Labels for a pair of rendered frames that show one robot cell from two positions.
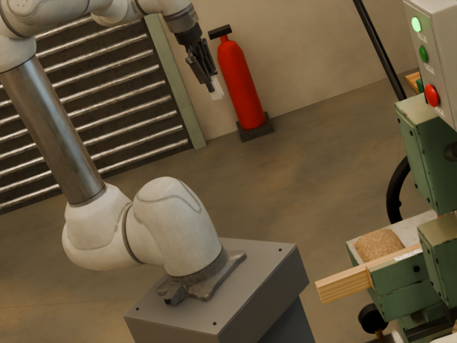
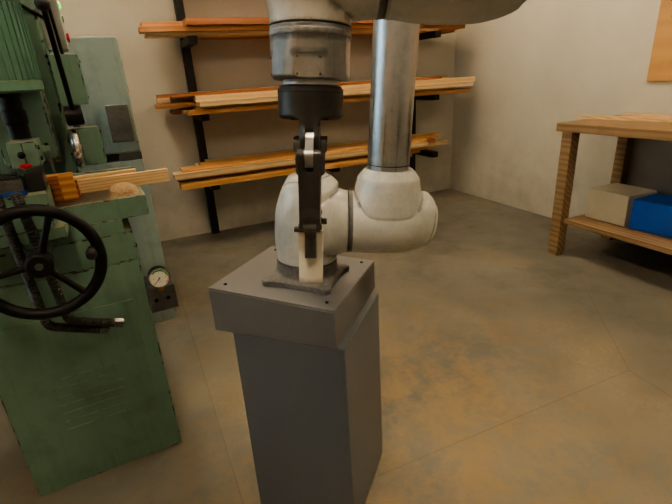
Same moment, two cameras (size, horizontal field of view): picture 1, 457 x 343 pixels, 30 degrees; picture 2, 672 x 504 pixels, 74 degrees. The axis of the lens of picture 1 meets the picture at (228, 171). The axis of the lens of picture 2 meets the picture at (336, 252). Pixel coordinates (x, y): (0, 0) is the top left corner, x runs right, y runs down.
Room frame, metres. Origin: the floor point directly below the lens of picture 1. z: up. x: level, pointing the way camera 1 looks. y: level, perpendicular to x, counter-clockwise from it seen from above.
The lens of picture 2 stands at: (2.84, -0.25, 1.18)
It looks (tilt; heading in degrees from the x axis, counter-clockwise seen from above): 21 degrees down; 154
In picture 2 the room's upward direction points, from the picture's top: 4 degrees counter-clockwise
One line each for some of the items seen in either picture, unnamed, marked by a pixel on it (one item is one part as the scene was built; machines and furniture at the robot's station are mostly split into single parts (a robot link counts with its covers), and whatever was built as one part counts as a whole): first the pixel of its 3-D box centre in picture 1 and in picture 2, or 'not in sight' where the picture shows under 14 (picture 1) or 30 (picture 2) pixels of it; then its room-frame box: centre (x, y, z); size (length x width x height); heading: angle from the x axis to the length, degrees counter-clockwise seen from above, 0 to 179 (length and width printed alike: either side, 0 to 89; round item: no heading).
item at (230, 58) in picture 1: (239, 81); not in sight; (4.23, -0.22, 0.30); 0.19 x 0.18 x 0.60; 177
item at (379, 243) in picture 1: (379, 244); (122, 187); (1.37, -0.22, 0.91); 0.12 x 0.09 x 0.03; 0
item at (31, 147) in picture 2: not in sight; (28, 154); (1.26, -0.44, 1.03); 0.14 x 0.07 x 0.09; 0
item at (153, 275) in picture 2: (375, 322); (159, 279); (1.49, -0.18, 0.65); 0.06 x 0.04 x 0.08; 90
